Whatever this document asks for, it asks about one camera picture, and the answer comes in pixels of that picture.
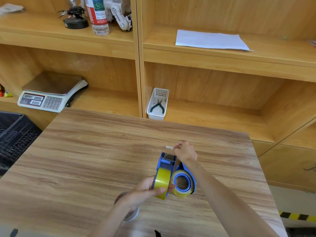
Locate person's left forearm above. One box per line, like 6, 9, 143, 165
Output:
88, 193, 140, 237

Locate white plastic basket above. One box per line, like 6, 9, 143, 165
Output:
147, 87, 170, 121

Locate clear water bottle red label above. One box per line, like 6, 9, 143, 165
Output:
84, 0, 110, 36

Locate colourful snack packet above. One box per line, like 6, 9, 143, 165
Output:
0, 83, 14, 98

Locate white paper sheet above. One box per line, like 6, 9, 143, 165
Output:
175, 29, 252, 52

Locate white digital scale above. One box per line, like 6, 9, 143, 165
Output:
17, 71, 89, 113

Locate wooden shelf unit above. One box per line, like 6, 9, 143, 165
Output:
0, 0, 316, 193

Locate black plastic crate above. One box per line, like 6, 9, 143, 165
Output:
0, 111, 43, 176

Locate green handled pliers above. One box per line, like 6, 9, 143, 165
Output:
150, 99, 165, 114

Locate crumpled white wrapper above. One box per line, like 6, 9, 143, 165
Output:
0, 3, 25, 16

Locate black spider figure on base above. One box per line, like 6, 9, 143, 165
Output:
57, 6, 89, 30

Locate person's right hand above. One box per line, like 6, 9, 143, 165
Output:
173, 140, 198, 164

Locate white robot toy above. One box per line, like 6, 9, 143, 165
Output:
103, 0, 133, 32

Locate yellow tape roll blue core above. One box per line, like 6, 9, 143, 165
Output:
171, 155, 195, 198

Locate clear tape roll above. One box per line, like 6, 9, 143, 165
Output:
114, 192, 140, 222

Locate person's left hand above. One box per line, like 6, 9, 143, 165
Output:
125, 176, 176, 208

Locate person's right forearm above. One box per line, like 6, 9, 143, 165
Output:
184, 155, 280, 237

